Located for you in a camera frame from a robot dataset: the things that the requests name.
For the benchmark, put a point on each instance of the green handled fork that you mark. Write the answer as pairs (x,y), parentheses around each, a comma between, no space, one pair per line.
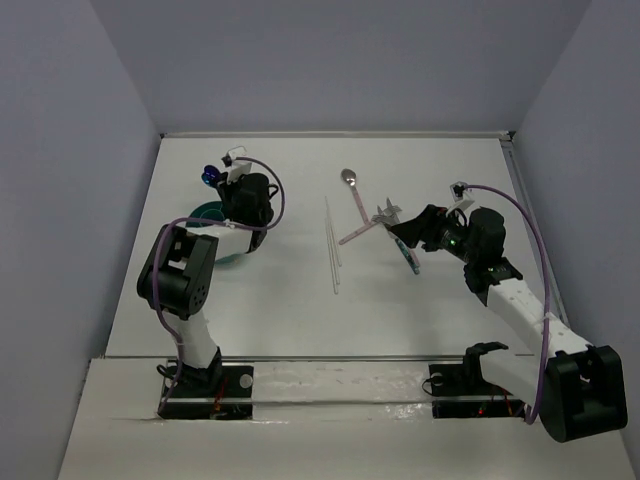
(409,257)

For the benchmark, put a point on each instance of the clear chopstick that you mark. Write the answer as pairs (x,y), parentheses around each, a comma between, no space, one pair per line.
(332,233)
(332,258)

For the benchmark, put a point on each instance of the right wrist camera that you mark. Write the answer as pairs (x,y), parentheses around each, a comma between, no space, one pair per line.
(462,197)

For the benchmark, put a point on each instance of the silver spoon pink handle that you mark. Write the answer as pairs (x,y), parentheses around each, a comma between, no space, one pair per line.
(350,178)

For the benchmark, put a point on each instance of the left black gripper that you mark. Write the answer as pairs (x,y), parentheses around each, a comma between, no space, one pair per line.
(228,189)

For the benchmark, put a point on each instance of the pink handled fork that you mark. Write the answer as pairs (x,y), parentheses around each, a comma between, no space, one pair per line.
(361,230)

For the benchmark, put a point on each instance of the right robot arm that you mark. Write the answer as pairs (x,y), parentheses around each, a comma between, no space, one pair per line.
(576,389)

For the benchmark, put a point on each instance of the teal utensil holder cup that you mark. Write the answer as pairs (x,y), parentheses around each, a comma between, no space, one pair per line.
(209,219)

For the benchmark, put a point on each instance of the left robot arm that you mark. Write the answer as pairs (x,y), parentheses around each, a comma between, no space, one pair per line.
(177,275)

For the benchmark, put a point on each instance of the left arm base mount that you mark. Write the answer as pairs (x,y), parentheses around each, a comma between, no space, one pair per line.
(229,397)

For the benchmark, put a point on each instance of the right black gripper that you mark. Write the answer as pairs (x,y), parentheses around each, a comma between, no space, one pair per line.
(427,223)

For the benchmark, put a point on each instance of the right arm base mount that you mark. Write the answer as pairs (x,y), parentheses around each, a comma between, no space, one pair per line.
(459,391)

